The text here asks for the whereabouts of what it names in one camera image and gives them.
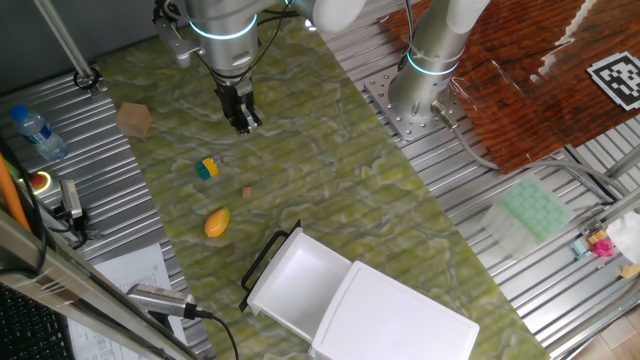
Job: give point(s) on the light blue block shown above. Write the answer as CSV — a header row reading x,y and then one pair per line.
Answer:
x,y
580,248

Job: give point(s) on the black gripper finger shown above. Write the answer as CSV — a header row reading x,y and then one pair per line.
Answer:
x,y
238,120
252,117

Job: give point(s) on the yellow toy mango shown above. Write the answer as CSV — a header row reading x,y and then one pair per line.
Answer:
x,y
217,223

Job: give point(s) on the white drawer cabinet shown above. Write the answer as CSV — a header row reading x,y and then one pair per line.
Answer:
x,y
395,320

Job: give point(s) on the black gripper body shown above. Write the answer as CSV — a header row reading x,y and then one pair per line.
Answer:
x,y
235,97

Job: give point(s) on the green marble pattern mat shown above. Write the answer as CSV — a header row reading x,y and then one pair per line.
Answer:
x,y
325,175

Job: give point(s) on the small orange block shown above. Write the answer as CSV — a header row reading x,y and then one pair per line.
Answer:
x,y
597,236

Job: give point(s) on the printed paper sheet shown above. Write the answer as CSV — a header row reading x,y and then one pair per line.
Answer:
x,y
130,270

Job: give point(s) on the white tissue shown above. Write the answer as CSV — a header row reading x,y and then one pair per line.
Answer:
x,y
627,235

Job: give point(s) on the small wooden cube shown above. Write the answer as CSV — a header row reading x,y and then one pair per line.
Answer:
x,y
247,192

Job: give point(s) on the orange pole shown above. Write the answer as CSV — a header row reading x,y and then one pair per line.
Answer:
x,y
12,200

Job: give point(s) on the black white marker tag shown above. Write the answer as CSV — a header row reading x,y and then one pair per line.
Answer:
x,y
617,80

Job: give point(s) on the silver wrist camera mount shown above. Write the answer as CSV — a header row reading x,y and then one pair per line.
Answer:
x,y
175,40

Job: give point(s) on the aluminium frame beam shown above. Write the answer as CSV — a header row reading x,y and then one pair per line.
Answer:
x,y
75,290

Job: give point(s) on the small silver camera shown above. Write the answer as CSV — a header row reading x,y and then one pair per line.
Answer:
x,y
70,197

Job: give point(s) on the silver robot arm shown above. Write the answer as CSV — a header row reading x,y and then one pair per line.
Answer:
x,y
225,45

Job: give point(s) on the large wooden cube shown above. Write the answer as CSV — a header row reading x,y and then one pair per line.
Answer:
x,y
134,120

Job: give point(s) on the black keyboard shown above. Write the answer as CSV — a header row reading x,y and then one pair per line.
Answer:
x,y
30,330

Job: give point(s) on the yellow teal toy brick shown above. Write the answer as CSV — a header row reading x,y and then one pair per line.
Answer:
x,y
207,168

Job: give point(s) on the pink toy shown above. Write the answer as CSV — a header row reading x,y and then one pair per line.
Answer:
x,y
603,247

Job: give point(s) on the metal tripod pole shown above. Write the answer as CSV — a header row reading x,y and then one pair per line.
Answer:
x,y
62,40

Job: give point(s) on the clear plastic water bottle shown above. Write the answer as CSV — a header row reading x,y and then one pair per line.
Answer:
x,y
40,135

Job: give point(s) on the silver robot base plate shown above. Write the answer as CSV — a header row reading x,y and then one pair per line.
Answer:
x,y
405,125

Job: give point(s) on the red emergency stop button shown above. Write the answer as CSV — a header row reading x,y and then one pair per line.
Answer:
x,y
39,181

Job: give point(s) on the orange woven cloth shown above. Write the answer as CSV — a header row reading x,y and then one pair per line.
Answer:
x,y
525,100

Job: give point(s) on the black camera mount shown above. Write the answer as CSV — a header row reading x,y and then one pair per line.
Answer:
x,y
80,227

